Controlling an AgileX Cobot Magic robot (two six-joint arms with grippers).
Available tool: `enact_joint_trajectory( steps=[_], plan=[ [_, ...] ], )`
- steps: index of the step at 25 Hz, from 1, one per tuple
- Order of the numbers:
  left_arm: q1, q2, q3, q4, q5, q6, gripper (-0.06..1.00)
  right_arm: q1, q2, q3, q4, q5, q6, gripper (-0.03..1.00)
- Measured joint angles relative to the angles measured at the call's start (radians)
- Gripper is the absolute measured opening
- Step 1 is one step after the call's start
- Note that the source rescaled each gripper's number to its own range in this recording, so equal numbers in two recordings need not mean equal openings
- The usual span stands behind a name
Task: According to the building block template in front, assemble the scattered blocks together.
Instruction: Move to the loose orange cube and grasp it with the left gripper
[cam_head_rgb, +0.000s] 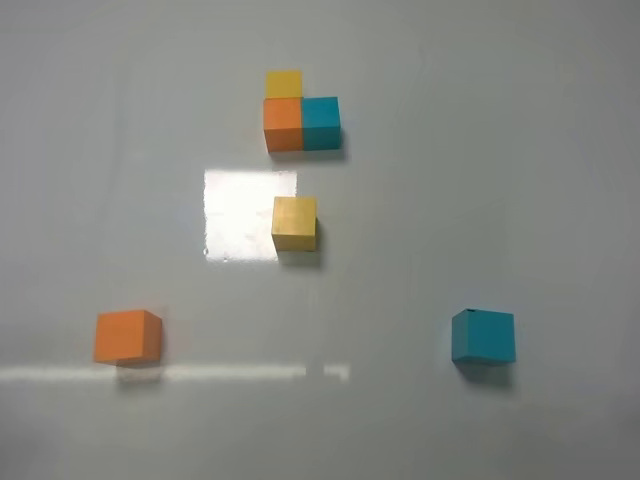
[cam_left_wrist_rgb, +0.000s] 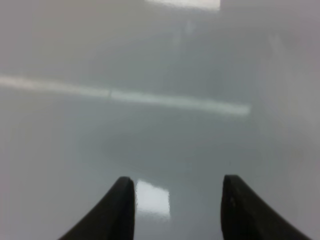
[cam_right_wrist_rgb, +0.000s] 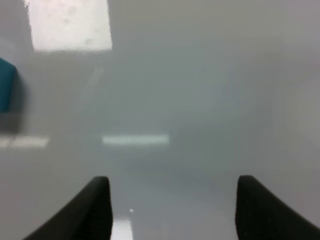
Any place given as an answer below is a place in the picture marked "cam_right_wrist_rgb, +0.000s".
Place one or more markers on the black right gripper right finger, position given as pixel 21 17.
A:
pixel 261 215

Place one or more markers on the teal cube block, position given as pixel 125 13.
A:
pixel 7 75

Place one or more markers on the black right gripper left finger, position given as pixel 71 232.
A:
pixel 88 216

